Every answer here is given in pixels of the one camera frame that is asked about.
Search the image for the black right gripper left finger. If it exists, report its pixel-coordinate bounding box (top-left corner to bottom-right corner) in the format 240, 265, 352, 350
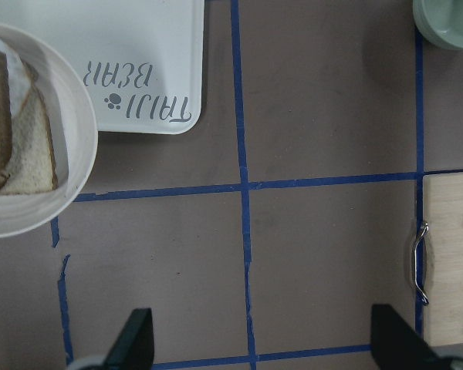
103, 308, 155, 369

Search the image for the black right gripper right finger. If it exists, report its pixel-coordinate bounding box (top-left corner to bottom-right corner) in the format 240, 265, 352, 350
370, 304, 443, 369

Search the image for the white round plate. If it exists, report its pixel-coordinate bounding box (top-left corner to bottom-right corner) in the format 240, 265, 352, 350
0, 23, 98, 238

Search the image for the wooden cutting board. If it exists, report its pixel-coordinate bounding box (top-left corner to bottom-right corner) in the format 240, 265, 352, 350
410, 171, 463, 347

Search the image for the cream bear tray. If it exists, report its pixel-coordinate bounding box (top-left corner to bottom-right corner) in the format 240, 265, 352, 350
0, 1, 204, 135

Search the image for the fried egg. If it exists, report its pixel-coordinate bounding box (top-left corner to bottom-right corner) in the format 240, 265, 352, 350
0, 39, 32, 118

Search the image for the light green bowl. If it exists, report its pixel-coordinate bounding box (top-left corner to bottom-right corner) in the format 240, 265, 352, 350
412, 0, 463, 50

